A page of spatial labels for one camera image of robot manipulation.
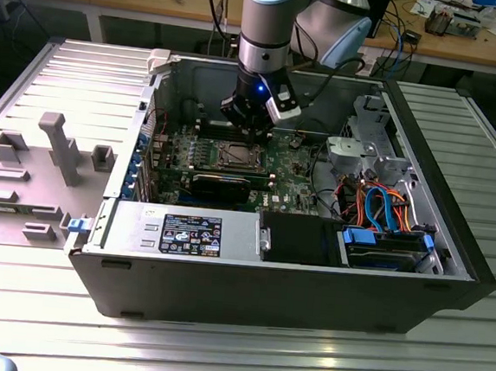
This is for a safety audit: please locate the blue wire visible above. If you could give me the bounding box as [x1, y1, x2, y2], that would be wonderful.
[361, 184, 401, 234]

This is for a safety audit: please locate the blue plastic latch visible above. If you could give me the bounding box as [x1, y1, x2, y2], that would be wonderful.
[66, 216, 93, 237]

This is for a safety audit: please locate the green motherboard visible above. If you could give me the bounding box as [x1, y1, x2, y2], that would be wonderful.
[148, 116, 345, 223]

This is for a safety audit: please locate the silver power supply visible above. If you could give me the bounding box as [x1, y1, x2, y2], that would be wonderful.
[81, 196, 273, 267]

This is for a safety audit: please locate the thin blue cable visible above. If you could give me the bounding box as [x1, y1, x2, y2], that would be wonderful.
[392, 16, 414, 73]

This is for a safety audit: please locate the small black box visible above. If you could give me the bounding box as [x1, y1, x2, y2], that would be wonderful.
[402, 29, 424, 46]

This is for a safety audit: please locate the grey parts rack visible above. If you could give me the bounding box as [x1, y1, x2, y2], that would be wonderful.
[0, 106, 123, 258]

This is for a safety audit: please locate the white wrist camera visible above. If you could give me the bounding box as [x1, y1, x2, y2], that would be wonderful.
[263, 81, 306, 125]

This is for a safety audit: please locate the pale grey case latch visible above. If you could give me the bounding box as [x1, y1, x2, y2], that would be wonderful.
[145, 48, 184, 77]

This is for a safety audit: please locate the silver CPU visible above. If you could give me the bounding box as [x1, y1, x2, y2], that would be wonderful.
[226, 144, 255, 166]

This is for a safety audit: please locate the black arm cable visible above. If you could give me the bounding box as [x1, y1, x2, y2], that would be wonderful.
[297, 50, 370, 115]

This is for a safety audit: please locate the black PC case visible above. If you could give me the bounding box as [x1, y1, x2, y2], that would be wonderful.
[58, 40, 496, 352]

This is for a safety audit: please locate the grey metal box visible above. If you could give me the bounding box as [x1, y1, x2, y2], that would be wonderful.
[449, 10, 482, 41]

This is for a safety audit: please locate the wooden workbench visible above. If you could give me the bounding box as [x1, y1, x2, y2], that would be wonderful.
[0, 0, 496, 80]

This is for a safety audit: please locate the metal drive cage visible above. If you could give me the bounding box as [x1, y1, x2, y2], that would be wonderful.
[321, 90, 426, 189]

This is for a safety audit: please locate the hard disk blue carrier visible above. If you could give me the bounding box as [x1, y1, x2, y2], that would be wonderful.
[335, 224, 438, 277]

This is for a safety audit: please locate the black graphics card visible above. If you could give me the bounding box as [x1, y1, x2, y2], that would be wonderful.
[155, 163, 254, 207]

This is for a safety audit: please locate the orange wire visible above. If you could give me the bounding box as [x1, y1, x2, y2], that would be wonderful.
[385, 188, 417, 233]
[351, 183, 373, 227]

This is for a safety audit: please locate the CPU cooler heat sink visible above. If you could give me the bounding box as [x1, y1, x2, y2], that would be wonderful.
[424, 4, 454, 38]

